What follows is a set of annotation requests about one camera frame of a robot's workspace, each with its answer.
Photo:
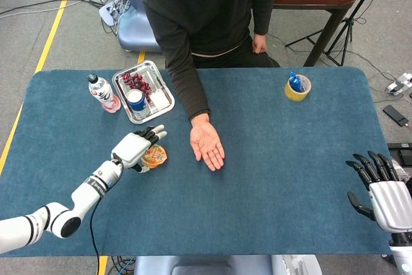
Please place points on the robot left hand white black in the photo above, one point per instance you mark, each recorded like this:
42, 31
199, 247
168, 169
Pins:
132, 147

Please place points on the person's left hand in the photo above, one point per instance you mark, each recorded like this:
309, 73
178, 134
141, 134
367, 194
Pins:
260, 43

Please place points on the person's right hand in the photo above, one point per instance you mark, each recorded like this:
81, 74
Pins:
206, 143

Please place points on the robot right hand silver black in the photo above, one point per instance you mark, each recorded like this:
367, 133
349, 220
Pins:
391, 204

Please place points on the orange jelly cup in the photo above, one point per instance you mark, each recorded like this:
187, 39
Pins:
156, 156

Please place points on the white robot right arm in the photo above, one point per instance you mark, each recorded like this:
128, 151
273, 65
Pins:
402, 255

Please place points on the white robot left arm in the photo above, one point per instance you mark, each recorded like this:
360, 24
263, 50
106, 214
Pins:
83, 194

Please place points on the person's right forearm dark sleeve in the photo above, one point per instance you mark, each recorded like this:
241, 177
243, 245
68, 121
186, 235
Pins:
188, 88

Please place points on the person's left forearm dark sleeve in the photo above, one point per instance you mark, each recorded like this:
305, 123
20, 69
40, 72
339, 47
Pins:
265, 4

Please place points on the blue soda can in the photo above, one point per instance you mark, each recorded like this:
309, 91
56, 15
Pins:
136, 102

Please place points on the blue snack packet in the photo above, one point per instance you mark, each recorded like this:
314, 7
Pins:
294, 81

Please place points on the black floor box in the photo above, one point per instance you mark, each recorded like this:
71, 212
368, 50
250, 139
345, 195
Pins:
402, 152

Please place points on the small white box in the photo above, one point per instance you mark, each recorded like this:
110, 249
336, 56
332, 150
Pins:
160, 101

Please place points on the person's torso dark sweater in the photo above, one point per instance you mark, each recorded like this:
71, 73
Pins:
212, 14

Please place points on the pink drink bottle black cap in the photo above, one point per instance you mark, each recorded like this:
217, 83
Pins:
103, 94

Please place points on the yellow tape roll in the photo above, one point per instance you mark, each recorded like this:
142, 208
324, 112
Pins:
294, 94

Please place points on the red fruit pile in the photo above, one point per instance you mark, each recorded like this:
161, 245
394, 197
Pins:
135, 80

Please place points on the blue table cloth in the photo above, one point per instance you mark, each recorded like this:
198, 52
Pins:
257, 191

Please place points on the steel tray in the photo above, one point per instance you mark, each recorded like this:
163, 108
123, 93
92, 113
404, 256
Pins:
151, 72

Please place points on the black phone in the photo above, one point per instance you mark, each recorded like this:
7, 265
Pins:
395, 115

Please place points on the black tripod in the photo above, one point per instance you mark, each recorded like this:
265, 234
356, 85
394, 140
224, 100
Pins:
348, 22

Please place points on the light blue machine base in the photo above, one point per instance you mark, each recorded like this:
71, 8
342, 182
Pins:
135, 30

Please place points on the white power strip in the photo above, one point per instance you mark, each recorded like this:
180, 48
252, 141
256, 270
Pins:
107, 12
400, 83

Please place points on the grey robot chest base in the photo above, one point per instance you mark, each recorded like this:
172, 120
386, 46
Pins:
206, 265

